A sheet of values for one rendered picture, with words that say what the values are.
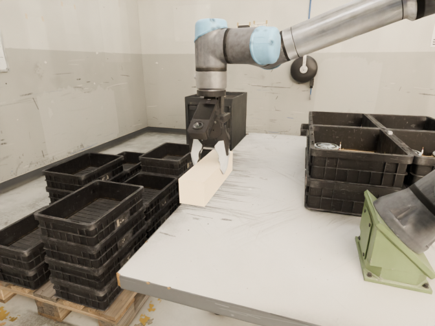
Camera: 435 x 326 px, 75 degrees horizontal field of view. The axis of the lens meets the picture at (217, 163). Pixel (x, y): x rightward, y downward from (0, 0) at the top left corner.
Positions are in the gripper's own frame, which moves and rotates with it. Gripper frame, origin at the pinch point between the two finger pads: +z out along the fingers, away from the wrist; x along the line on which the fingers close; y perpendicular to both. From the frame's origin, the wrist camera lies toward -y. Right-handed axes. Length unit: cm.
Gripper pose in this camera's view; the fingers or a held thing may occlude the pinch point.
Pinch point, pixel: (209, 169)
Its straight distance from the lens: 74.5
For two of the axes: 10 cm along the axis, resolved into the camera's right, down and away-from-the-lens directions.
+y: 3.1, -3.1, 9.0
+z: 0.0, 9.4, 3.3
